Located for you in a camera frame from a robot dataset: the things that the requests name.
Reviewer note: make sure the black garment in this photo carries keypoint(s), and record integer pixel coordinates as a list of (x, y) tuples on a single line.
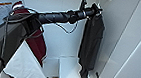
[(91, 44)]

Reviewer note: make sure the white wardrobe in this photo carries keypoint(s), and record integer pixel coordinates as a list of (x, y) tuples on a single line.
[(64, 28)]

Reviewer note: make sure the maroon and white jacket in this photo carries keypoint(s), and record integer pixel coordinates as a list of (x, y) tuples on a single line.
[(39, 45)]

